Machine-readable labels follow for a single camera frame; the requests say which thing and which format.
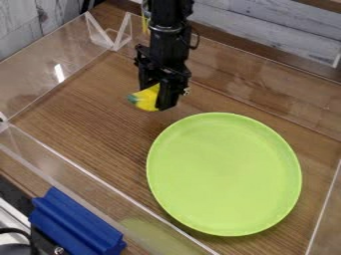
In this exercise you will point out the clear acrylic front barrier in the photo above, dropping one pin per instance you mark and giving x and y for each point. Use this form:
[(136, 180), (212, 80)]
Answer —
[(38, 168)]

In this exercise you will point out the yellow toy banana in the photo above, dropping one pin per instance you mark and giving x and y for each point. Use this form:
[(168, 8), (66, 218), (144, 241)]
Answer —
[(144, 99)]

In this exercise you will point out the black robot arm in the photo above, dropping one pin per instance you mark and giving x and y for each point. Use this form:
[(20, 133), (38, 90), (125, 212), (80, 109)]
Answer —
[(169, 13)]

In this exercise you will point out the yellow labelled tin can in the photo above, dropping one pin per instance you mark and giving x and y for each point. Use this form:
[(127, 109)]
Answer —
[(145, 15)]

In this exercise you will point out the blue plastic clamp block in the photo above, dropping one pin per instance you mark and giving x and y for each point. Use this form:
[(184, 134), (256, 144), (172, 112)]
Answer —
[(73, 227)]

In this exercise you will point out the clear acrylic corner bracket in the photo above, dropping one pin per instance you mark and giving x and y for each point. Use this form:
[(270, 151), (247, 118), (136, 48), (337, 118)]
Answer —
[(109, 38)]

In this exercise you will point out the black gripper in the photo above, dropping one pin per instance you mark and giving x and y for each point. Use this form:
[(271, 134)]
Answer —
[(160, 63)]

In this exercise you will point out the green round plate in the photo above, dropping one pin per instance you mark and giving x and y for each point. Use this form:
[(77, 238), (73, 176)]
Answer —
[(223, 174)]

